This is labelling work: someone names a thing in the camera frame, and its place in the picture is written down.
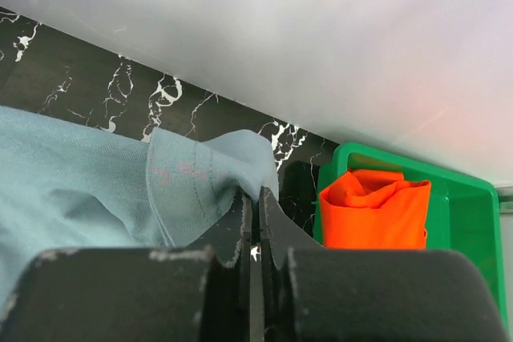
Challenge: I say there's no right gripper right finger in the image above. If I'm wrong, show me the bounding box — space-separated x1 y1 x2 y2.
258 187 323 341

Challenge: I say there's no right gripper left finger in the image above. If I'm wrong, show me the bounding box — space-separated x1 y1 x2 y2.
237 191 252 341

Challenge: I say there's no grey-blue t shirt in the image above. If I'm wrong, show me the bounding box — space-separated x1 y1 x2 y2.
1 107 279 298

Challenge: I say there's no orange t shirt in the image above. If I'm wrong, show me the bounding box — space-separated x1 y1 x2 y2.
318 169 431 250

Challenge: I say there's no green plastic tray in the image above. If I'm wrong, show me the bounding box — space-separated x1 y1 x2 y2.
317 143 508 324

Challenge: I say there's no right aluminium frame post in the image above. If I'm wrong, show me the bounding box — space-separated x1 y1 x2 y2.
496 186 513 215

